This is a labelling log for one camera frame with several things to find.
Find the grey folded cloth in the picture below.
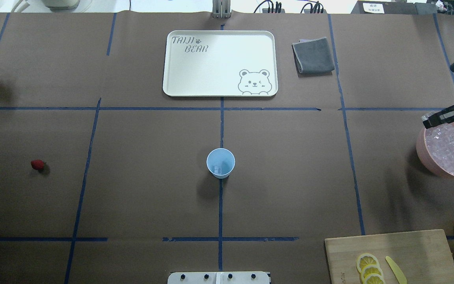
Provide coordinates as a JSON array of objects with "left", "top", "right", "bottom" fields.
[{"left": 292, "top": 37, "right": 335, "bottom": 75}]

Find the bamboo cutting board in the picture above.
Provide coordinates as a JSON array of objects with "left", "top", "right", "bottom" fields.
[{"left": 324, "top": 230, "right": 454, "bottom": 284}]

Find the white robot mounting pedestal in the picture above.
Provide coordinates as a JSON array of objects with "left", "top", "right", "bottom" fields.
[{"left": 167, "top": 271, "right": 272, "bottom": 284}]

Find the yellow plastic knife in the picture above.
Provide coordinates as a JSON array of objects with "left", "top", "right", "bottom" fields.
[{"left": 385, "top": 256, "right": 408, "bottom": 284}]

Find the aluminium frame post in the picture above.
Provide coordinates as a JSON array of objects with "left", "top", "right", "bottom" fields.
[{"left": 212, "top": 0, "right": 232, "bottom": 19}]

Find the light blue plastic cup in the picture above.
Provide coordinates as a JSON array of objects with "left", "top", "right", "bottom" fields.
[{"left": 207, "top": 148, "right": 236, "bottom": 179}]

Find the red strawberry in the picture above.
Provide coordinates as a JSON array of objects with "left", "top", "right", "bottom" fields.
[{"left": 30, "top": 159, "right": 46, "bottom": 172}]

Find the pink bowl of ice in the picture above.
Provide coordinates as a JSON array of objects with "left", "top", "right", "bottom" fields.
[{"left": 415, "top": 122, "right": 454, "bottom": 178}]

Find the black box with label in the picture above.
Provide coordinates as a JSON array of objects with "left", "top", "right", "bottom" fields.
[{"left": 351, "top": 0, "right": 438, "bottom": 15}]

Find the cream bear serving tray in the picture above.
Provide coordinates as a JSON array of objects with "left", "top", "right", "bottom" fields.
[{"left": 162, "top": 30, "right": 279, "bottom": 97}]

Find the lemon slice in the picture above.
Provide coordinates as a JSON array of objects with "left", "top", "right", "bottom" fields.
[
  {"left": 360, "top": 265, "right": 384, "bottom": 280},
  {"left": 363, "top": 273, "right": 386, "bottom": 284},
  {"left": 355, "top": 253, "right": 380, "bottom": 273}
]

